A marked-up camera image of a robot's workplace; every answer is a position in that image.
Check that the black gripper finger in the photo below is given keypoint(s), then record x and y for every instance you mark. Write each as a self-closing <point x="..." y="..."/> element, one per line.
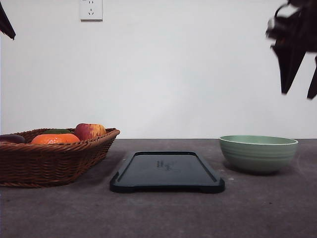
<point x="5" y="24"/>

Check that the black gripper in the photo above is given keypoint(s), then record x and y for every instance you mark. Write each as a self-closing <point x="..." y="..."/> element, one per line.
<point x="297" y="32"/>

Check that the light green ceramic bowl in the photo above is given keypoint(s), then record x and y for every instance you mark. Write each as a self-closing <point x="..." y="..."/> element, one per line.
<point x="257" y="153"/>

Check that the brown wicker basket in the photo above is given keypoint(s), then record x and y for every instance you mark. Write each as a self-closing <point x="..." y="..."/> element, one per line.
<point x="34" y="164"/>

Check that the dark purple fruit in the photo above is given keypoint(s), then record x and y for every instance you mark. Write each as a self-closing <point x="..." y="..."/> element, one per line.
<point x="12" y="138"/>

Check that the dark green fruit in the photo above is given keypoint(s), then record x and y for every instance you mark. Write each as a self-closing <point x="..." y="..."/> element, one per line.
<point x="56" y="131"/>

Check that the orange mandarin fruit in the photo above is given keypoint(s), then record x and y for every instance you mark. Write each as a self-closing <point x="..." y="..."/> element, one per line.
<point x="55" y="138"/>

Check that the red yellow apple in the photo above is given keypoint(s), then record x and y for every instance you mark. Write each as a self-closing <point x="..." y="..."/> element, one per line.
<point x="89" y="130"/>

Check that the dark green rectangular tray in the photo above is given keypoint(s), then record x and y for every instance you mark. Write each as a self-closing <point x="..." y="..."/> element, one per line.
<point x="166" y="171"/>

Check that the white wall power socket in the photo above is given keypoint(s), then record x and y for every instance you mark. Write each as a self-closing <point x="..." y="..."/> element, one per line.
<point x="90" y="10"/>

